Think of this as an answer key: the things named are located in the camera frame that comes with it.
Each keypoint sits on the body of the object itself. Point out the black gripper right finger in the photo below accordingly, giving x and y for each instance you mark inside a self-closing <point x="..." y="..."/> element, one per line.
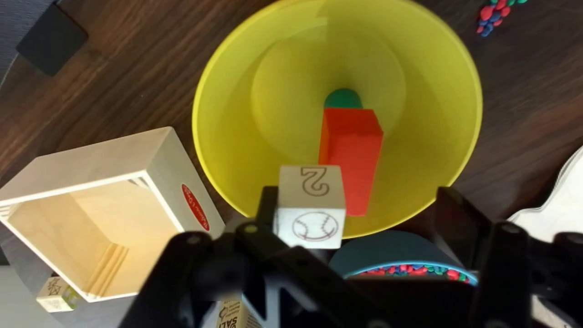
<point x="467" y="218"/>

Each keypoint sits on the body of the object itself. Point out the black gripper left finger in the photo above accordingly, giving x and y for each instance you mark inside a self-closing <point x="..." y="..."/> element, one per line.
<point x="266" y="206"/>

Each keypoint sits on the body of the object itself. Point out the wooden block with baseball drawing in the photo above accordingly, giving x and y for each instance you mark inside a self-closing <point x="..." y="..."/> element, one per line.
<point x="310" y="209"/>

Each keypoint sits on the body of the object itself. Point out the red rectangular block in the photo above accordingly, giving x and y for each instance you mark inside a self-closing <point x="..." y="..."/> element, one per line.
<point x="352" y="151"/>

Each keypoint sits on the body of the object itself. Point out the yellow plastic bowl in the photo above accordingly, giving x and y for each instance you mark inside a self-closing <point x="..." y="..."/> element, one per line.
<point x="273" y="91"/>

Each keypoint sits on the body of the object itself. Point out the green block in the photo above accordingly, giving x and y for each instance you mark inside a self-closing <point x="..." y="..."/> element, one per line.
<point x="343" y="98"/>

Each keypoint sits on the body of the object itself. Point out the small colourful beads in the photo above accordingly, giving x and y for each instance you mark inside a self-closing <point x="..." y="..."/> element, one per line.
<point x="494" y="12"/>
<point x="419" y="269"/>

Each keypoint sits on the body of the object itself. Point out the white card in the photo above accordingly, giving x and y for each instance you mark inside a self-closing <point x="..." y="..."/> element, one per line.
<point x="558" y="193"/>

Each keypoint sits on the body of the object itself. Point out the light wooden box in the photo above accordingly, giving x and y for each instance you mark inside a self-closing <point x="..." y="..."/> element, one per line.
<point x="164" y="164"/>

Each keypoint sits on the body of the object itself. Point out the black table edge clip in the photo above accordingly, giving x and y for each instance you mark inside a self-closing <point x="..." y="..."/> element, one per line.
<point x="51" y="38"/>

